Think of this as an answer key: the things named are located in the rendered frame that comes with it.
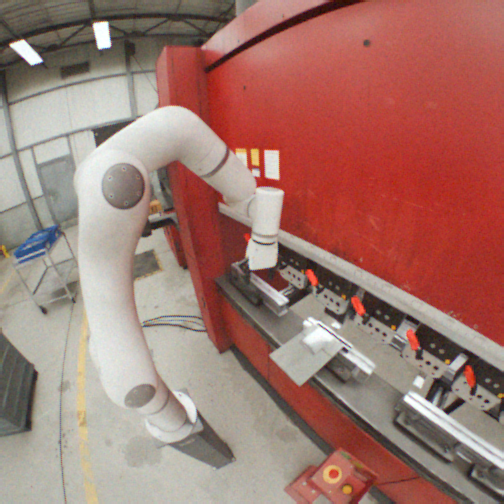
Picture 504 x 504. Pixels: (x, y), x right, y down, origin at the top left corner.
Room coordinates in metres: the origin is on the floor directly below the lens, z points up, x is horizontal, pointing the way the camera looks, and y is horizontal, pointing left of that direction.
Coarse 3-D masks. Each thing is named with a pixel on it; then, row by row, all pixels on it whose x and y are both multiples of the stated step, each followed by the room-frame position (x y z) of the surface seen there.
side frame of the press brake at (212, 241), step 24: (168, 48) 1.13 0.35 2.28; (192, 48) 1.21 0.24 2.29; (168, 72) 1.13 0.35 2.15; (192, 72) 1.20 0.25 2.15; (168, 96) 1.14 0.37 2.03; (192, 96) 1.19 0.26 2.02; (168, 168) 1.31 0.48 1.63; (192, 192) 1.16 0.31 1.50; (216, 192) 1.24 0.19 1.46; (192, 216) 1.15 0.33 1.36; (216, 216) 1.23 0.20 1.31; (192, 240) 1.13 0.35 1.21; (216, 240) 1.22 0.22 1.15; (240, 240) 1.32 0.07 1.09; (192, 264) 1.20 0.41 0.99; (216, 264) 1.20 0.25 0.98; (216, 288) 1.18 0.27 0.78; (216, 312) 1.16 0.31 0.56; (216, 336) 1.13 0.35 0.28
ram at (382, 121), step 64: (384, 0) 0.48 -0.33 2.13; (448, 0) 0.36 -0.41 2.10; (256, 64) 0.88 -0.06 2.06; (320, 64) 0.64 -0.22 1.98; (384, 64) 0.48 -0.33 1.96; (448, 64) 0.36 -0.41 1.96; (256, 128) 0.90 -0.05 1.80; (320, 128) 0.64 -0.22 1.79; (384, 128) 0.48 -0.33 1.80; (448, 128) 0.36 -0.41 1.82; (320, 192) 0.63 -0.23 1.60; (384, 192) 0.46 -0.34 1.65; (448, 192) 0.34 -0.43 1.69; (384, 256) 0.43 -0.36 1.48; (448, 256) 0.30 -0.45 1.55
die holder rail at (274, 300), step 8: (232, 264) 1.20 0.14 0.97; (232, 272) 1.20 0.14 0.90; (240, 272) 1.11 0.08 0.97; (256, 280) 1.02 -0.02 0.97; (256, 288) 0.97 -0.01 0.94; (264, 288) 0.94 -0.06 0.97; (272, 288) 0.93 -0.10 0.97; (264, 296) 0.91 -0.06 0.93; (272, 296) 0.86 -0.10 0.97; (280, 296) 0.86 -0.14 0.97; (272, 304) 0.85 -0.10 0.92; (280, 304) 0.80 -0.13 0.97; (280, 312) 0.81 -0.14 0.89
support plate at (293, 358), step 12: (312, 324) 0.62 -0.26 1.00; (300, 336) 0.56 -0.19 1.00; (288, 348) 0.50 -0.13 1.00; (300, 348) 0.50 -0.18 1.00; (324, 348) 0.48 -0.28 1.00; (336, 348) 0.47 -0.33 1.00; (276, 360) 0.45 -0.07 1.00; (288, 360) 0.44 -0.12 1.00; (300, 360) 0.44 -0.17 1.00; (312, 360) 0.43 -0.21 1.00; (324, 360) 0.42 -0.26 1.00; (288, 372) 0.39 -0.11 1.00; (300, 372) 0.38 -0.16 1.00; (312, 372) 0.38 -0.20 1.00; (300, 384) 0.33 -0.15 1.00
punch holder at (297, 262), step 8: (288, 248) 0.74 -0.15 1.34; (288, 256) 0.74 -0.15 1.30; (296, 256) 0.71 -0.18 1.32; (304, 256) 0.67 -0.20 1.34; (288, 264) 0.74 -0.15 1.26; (296, 264) 0.70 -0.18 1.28; (304, 264) 0.67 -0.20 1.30; (312, 264) 0.68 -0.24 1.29; (280, 272) 0.78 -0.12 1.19; (288, 272) 0.74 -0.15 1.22; (296, 272) 0.70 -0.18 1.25; (304, 272) 0.67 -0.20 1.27; (288, 280) 0.73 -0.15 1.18; (296, 280) 0.69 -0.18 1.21; (304, 280) 0.66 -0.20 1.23
